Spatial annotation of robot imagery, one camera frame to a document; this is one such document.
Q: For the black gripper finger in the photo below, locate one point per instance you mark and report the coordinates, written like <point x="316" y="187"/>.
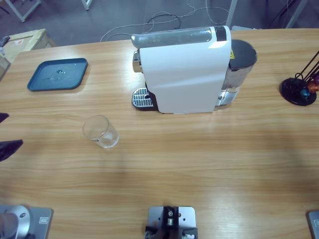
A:
<point x="7" y="149"/>
<point x="2" y="117"/>

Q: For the clear drinking glass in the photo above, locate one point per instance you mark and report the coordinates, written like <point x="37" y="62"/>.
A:
<point x="99" y="132"/>

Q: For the silver coffee machine lever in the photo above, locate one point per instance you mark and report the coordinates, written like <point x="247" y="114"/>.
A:
<point x="169" y="37"/>

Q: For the purple coffee capsule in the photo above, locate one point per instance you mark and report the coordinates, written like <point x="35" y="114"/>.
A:
<point x="317" y="79"/>

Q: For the white capsule coffee machine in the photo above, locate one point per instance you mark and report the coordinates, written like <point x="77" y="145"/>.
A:
<point x="184" y="74"/>

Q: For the blue coffee capsule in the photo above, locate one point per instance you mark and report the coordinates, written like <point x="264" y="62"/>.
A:
<point x="304" y="93"/>

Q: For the orange coffee capsule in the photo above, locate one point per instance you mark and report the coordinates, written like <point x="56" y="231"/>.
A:
<point x="312" y="86"/>

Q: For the small black tool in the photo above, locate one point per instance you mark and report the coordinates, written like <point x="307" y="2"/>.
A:
<point x="5" y="40"/>

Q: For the light wooden crate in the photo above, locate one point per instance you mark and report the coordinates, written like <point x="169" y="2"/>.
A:
<point x="30" y="42"/>

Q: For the blue plastic tray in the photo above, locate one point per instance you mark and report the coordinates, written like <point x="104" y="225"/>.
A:
<point x="69" y="69"/>

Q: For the black drip tray silver grid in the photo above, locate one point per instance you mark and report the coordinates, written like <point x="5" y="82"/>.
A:
<point x="142" y="99"/>

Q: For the clear water tank black lid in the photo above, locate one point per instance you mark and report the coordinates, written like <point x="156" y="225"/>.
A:
<point x="241" y="52"/>

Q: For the black capsule holder with rods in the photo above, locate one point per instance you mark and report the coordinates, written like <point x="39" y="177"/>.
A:
<point x="290" y="92"/>

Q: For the white metal table frame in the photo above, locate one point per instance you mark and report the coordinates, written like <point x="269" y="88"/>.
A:
<point x="22" y="10"/>

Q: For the white metal frame leg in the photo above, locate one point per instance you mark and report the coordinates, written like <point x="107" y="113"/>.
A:
<point x="86" y="3"/>
<point x="296" y="12"/>
<point x="231" y="12"/>

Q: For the grey mount plate dark post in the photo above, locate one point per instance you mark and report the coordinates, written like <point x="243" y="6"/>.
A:
<point x="187" y="216"/>

